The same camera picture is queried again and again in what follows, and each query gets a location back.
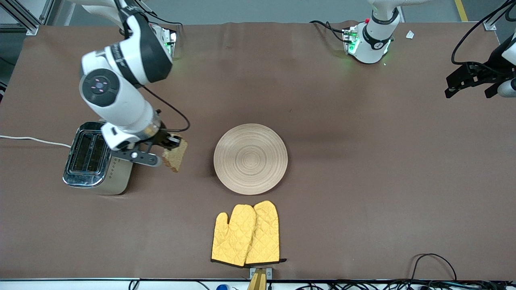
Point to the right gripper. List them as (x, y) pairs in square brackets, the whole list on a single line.
[(162, 136)]

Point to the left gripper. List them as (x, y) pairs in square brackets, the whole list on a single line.
[(488, 73)]

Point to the brown toast slice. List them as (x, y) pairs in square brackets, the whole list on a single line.
[(175, 159)]

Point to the round wooden plate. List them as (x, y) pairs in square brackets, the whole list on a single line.
[(250, 159)]

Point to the right arm base control box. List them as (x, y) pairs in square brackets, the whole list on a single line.
[(171, 40)]

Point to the left arm base control box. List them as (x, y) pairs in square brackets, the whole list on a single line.
[(350, 40)]

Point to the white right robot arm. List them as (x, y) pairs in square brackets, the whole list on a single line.
[(121, 100)]

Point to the aluminium corner profile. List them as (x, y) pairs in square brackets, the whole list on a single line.
[(489, 26)]

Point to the beige chrome two-slot toaster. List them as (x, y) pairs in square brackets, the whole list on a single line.
[(117, 181)]

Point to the small white paper scrap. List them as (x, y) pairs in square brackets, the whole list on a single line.
[(410, 34)]

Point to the yellow quilted oven mitt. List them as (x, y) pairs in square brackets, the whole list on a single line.
[(234, 237), (266, 233)]

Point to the brown table cover sheet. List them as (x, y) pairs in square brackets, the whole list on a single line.
[(363, 181)]

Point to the blue round cap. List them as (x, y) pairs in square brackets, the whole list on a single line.
[(222, 287)]

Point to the grey metal bracket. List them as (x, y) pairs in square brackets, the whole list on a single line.
[(269, 274)]

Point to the wooden post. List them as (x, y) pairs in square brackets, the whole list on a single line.
[(258, 284)]

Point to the aluminium table edge rail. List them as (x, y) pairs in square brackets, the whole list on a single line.
[(60, 285)]

